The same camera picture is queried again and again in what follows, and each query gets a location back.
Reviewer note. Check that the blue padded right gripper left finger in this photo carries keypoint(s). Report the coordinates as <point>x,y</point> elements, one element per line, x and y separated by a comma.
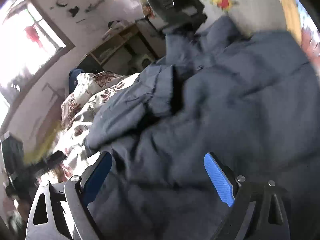
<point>46,219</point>

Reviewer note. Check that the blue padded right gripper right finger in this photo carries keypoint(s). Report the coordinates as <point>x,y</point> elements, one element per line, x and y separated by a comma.
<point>257,209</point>

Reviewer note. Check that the large navy blue jacket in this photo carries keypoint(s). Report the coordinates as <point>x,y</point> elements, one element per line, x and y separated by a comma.
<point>253,102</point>

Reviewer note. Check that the yellow cloth on bed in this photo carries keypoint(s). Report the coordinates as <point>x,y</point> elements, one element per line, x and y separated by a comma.
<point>44,147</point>

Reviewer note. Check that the dark blue pillow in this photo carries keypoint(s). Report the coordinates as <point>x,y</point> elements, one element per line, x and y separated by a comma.
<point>72,81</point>

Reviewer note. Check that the white floral bed quilt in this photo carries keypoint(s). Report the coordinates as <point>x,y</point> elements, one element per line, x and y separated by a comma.
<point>78,112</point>

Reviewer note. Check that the red garment hanging outside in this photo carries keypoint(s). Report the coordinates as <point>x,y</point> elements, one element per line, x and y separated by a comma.
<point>33,35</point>

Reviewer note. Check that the wooden desk with shelves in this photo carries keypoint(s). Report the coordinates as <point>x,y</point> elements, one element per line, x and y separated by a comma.
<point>97,59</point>

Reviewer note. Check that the blue cartoon door curtain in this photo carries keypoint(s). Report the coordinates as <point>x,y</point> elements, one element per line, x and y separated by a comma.
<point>302,27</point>

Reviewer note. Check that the black office chair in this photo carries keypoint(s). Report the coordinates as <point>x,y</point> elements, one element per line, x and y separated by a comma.
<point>182,15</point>

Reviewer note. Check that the window with wooden frame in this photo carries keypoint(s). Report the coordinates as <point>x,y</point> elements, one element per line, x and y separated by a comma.
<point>23,62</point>

